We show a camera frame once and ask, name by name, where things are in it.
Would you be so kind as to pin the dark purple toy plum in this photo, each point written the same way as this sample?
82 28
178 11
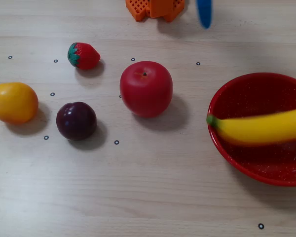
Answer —
76 121

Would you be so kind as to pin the yellow toy banana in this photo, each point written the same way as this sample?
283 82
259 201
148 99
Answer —
256 128

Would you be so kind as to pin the red toy strawberry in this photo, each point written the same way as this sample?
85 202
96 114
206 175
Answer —
85 56

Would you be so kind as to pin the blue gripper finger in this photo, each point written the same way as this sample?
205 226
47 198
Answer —
204 12

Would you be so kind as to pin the red speckled bowl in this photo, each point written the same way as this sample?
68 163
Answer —
256 96

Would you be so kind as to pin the red toy apple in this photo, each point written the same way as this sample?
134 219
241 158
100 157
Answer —
146 90

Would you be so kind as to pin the orange toy citrus fruit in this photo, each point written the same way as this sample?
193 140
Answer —
13 103

